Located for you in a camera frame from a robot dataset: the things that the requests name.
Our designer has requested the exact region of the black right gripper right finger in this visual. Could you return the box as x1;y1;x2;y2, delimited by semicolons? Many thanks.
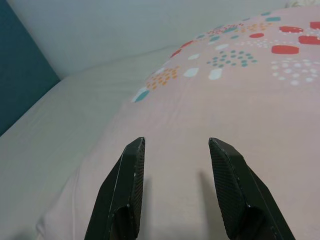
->
208;136;296;240

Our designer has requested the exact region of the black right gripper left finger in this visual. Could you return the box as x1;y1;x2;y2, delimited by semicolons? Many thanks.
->
83;136;146;240

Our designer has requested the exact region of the pink patterned pillow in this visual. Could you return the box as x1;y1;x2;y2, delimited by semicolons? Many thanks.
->
34;7;320;240

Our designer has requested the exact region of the beige sheeted mattress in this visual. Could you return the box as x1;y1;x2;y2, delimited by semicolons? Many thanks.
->
0;44;183;240

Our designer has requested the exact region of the teal upholstered bed frame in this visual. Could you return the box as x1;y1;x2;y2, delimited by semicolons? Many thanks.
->
0;0;61;137

